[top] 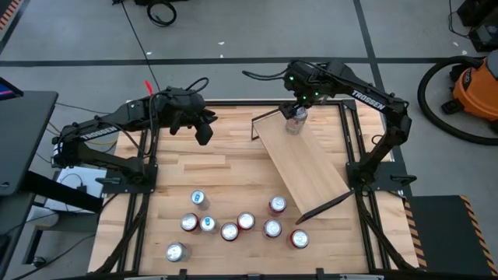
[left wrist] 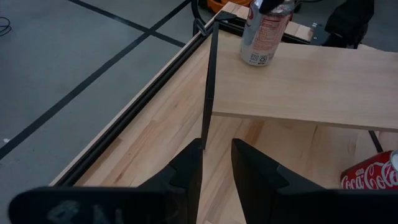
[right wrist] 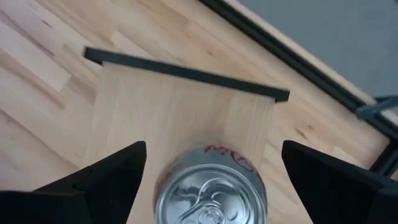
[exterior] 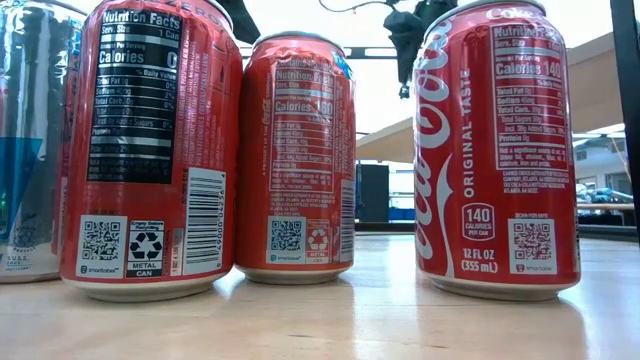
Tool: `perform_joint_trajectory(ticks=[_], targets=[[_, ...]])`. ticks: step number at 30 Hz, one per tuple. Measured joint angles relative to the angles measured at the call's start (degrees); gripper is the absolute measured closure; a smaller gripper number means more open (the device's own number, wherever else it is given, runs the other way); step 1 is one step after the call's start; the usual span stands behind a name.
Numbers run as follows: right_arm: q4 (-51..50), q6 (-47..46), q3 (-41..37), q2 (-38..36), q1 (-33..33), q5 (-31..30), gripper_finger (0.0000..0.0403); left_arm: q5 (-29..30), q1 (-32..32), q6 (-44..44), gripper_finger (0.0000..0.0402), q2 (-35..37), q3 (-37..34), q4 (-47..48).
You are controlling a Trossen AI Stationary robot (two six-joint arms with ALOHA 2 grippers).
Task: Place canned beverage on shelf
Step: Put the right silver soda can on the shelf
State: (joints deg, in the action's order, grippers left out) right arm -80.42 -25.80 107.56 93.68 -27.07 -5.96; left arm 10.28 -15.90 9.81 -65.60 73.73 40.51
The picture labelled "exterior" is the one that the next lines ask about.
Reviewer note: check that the black background cabinet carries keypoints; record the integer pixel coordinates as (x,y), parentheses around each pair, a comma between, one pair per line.
(372,192)

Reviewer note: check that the cluttered background workbench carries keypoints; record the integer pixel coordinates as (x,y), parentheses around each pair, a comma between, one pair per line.
(600,206)

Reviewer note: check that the red Coke Zero can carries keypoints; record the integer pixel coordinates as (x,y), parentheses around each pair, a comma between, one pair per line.
(150,150)

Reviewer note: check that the blue storage bins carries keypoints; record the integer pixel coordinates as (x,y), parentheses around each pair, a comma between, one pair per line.
(401,214)

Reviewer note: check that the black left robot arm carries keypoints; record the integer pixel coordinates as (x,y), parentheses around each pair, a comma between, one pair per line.
(240,17)

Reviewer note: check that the silver can with blue tab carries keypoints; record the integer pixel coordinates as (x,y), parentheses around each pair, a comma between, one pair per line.
(30,150)

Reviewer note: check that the red Coca-Cola original can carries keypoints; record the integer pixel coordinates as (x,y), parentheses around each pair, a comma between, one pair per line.
(500,150)

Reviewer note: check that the red Cherry Coke can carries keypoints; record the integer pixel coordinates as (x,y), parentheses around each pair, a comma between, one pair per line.
(300,150)

